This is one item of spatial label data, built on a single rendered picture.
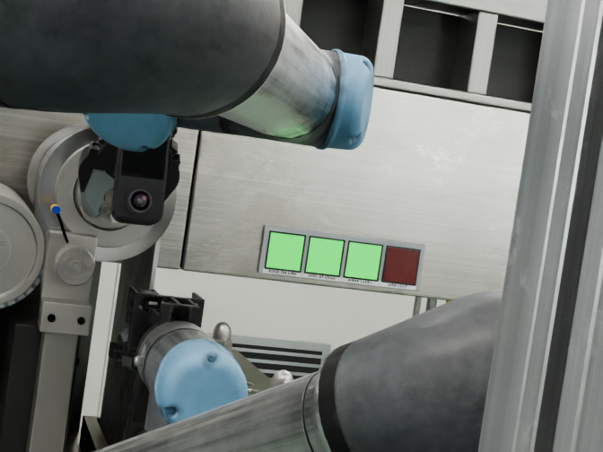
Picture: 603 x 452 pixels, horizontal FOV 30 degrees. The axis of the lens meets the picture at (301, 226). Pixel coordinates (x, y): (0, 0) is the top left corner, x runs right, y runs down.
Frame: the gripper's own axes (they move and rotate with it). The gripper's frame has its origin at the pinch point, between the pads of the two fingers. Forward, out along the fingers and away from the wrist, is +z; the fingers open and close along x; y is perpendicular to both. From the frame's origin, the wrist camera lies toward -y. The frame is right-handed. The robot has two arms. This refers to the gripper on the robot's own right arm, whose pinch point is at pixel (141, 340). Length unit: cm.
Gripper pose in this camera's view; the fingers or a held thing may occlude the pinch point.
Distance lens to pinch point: 128.7
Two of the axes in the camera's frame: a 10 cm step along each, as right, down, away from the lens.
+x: -9.5, -1.2, -2.9
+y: 1.4, -9.9, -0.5
